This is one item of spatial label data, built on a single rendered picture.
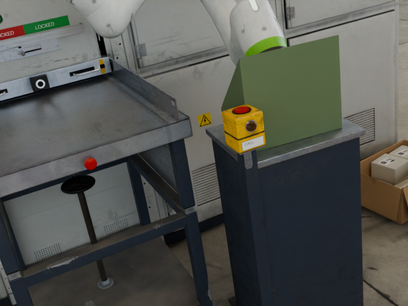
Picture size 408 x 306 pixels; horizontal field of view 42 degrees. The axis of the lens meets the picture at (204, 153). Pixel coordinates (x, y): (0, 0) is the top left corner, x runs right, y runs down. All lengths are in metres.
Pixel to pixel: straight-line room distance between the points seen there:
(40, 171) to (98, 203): 0.87
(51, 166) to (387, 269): 1.38
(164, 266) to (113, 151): 0.73
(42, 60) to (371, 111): 1.66
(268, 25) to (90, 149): 0.61
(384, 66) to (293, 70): 1.42
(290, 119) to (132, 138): 0.44
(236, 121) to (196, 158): 1.05
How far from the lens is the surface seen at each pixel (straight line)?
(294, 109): 1.50
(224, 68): 2.31
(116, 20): 1.62
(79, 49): 2.06
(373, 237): 2.43
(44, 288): 2.17
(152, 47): 2.15
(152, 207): 2.39
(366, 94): 2.81
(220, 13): 1.81
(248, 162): 1.41
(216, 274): 2.27
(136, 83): 1.83
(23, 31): 2.01
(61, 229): 2.31
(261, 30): 1.57
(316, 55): 1.49
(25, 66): 2.03
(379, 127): 2.94
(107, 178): 2.26
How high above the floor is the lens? 1.39
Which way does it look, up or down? 25 degrees down
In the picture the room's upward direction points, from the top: 9 degrees counter-clockwise
